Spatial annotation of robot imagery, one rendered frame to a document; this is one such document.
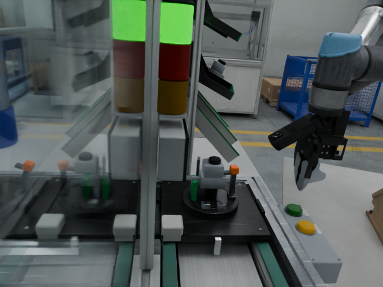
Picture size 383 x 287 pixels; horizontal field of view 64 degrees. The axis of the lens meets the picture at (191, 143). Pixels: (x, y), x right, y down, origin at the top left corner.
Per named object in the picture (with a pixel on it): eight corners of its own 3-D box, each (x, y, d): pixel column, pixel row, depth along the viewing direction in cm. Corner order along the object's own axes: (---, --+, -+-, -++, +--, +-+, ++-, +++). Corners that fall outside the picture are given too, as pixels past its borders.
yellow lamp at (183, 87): (185, 106, 50) (187, 76, 48) (187, 115, 45) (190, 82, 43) (154, 105, 49) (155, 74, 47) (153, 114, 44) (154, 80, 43)
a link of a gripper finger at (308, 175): (313, 181, 70) (322, 146, 66) (306, 181, 70) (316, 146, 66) (304, 172, 74) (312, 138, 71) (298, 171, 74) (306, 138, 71)
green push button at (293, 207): (297, 209, 80) (298, 203, 80) (304, 218, 77) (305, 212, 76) (282, 209, 80) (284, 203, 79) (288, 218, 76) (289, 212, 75)
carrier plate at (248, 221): (243, 187, 90) (244, 180, 89) (270, 242, 68) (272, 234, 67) (161, 185, 87) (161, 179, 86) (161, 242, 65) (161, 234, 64)
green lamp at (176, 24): (190, 42, 46) (192, 6, 44) (192, 44, 41) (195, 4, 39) (156, 39, 45) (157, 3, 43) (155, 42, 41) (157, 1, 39)
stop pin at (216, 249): (219, 251, 67) (220, 236, 66) (219, 255, 66) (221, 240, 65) (212, 251, 67) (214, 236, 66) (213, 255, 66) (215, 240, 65)
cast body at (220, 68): (220, 81, 112) (230, 64, 109) (220, 83, 108) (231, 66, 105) (200, 69, 111) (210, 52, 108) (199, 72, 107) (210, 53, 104)
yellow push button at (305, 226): (309, 226, 74) (310, 219, 73) (316, 237, 70) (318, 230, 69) (293, 226, 73) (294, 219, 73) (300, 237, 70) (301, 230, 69)
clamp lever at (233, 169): (234, 191, 77) (237, 164, 74) (236, 195, 75) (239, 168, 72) (220, 191, 77) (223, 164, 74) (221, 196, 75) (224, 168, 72)
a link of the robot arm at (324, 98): (322, 90, 62) (304, 82, 70) (317, 111, 64) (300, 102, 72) (356, 91, 63) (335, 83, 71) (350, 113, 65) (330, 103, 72)
